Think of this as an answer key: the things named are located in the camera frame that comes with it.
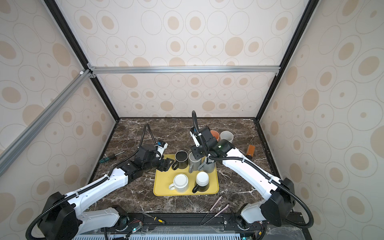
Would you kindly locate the left aluminium frame bar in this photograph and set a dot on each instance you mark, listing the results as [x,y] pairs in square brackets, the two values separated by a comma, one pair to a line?
[25,138]

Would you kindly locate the horizontal aluminium frame bar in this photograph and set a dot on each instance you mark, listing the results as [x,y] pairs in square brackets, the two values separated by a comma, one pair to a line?
[178,70]

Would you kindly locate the yellow black screwdriver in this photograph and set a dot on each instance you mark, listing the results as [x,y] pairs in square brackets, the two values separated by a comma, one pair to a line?
[152,217]

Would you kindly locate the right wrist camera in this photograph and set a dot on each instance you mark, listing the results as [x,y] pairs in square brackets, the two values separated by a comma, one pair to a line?
[194,135]

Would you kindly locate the green handled screwdriver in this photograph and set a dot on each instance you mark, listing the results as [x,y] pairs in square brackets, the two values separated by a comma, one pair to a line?
[111,157]

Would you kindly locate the black mug white bottom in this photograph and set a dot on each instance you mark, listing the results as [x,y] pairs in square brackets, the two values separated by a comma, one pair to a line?
[202,182]

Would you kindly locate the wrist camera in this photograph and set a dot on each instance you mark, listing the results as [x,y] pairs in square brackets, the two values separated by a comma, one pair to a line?
[194,135]
[160,148]

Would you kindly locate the grey mug lying back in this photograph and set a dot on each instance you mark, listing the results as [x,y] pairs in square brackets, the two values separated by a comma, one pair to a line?
[207,166]

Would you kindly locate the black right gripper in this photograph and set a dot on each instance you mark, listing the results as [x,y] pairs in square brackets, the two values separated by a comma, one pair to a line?
[193,149]

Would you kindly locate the pink cream mug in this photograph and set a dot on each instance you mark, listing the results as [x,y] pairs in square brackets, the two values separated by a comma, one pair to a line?
[215,134]

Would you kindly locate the white speckled mug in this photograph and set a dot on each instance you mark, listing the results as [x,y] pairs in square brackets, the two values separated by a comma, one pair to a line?
[227,135]

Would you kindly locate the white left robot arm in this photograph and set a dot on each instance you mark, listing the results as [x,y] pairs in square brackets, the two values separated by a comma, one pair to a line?
[64,216]

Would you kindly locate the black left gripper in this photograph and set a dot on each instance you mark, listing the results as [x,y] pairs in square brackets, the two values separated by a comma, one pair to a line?
[166,166]

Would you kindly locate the tall grey mug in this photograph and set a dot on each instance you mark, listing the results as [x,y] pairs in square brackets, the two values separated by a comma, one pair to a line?
[194,163]

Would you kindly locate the yellow plastic tray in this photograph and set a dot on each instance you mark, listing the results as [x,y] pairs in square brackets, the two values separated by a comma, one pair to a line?
[163,181]

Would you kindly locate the white mug front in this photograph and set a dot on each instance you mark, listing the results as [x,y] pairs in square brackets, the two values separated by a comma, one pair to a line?
[180,183]

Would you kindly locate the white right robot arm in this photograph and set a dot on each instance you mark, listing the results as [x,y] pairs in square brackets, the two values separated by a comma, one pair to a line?
[278,195]

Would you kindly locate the pink tweezers left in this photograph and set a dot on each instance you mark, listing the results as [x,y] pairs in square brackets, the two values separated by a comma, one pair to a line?
[219,199]

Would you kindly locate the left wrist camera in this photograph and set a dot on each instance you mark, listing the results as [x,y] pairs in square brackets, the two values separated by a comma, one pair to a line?
[160,148]

